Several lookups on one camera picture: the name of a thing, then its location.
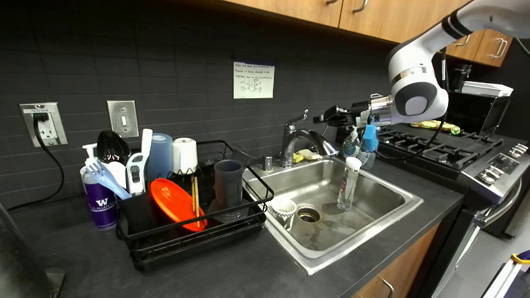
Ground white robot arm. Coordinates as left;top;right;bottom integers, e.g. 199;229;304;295
314;0;530;128

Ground yellow sponge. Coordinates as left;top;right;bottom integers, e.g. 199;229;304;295
294;149;322;164

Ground black dish rack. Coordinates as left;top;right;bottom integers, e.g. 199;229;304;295
116;139;274;272

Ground wall power outlet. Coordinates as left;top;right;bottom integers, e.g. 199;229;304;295
20;103;68;147

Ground wooden lower cabinets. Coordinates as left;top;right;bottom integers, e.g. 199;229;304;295
353;225;438;298

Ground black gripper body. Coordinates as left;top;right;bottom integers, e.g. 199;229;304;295
314;101;370;128

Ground white paper note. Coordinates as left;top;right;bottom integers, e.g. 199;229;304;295
232;61;275;99

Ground white cup on rack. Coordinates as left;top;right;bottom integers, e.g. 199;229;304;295
173;137;198;176

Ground wooden upper cabinets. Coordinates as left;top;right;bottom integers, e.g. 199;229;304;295
224;0;512;68

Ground grey tumbler cup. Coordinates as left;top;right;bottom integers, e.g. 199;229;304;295
214;159;246;209

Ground black power cable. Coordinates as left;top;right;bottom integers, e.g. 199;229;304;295
7;111;67;212

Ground dish soap bottle green cap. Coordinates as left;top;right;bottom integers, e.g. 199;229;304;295
343;126;362;157

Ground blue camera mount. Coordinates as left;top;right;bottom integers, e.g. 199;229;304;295
363;124;380;152

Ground stainless gas stove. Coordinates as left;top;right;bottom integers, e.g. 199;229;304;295
380;80;530;298

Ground clear plastic bottle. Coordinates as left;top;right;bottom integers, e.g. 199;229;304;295
338;157;362;210

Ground purple soap bottle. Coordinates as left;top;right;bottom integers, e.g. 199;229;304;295
80;144;118;230

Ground stainless steel sink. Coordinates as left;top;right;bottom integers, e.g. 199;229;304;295
252;159;423;275

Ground wooden cabinets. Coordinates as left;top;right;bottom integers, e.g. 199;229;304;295
353;225;438;298
224;0;512;68

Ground blue plastic container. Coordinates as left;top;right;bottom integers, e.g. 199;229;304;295
146;132;174;180

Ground wall light switch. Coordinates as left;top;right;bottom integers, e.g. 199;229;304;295
108;99;140;137

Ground white cup in sink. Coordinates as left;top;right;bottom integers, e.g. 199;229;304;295
270;200;297;230

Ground chrome tap faucet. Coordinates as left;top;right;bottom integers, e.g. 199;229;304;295
280;111;337;167

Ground brass sink drain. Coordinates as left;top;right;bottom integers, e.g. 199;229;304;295
297;207;322;224

